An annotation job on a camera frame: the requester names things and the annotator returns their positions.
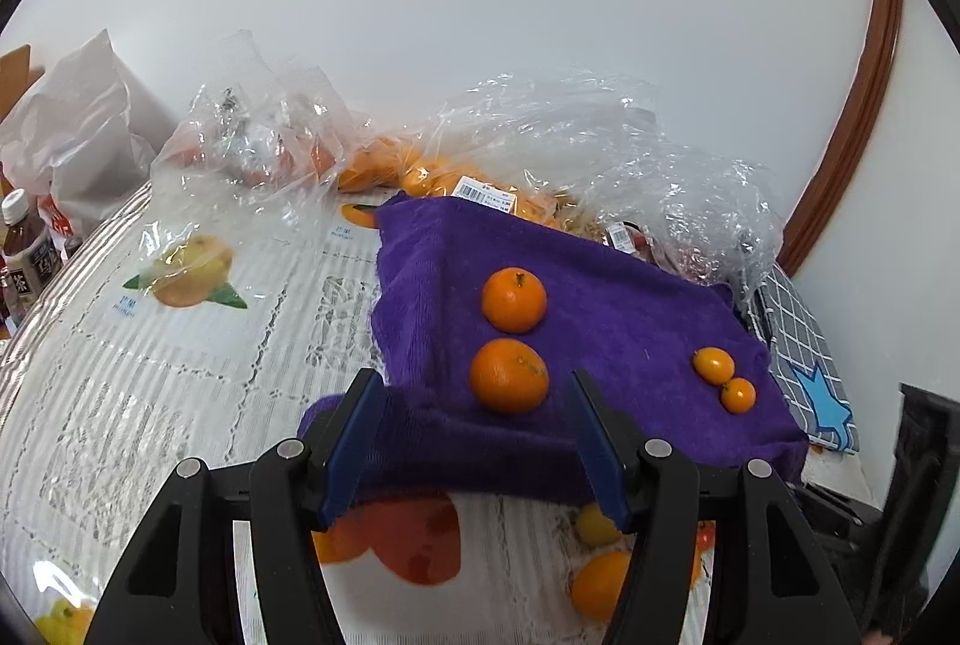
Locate small orange kumquat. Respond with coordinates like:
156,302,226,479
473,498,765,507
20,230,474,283
692,346,736,386

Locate orange mandarin with stem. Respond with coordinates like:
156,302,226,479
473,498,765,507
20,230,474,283
469,338,550,414

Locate grey checked star cloth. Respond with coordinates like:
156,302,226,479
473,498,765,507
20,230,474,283
740,265,859,453

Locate white fruit-print tablecloth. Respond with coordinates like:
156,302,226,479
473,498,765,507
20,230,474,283
2,196,604,643

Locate dark tea bottle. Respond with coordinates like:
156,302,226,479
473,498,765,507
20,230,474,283
2,188,64,310

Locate clear bag of longans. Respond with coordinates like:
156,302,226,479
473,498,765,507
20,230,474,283
581,127,784,305

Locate purple towel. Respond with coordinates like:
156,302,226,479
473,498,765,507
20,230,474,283
296,191,811,506

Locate brown wooden trim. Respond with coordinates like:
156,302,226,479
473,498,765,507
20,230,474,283
778,0,905,276

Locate white plastic bag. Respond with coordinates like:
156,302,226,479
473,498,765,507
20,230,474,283
2,31,176,237

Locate clear bag of mandarins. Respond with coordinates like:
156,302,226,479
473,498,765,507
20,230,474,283
149,29,371,208

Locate clear bag of kumquats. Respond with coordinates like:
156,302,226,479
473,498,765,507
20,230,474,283
337,70,659,223

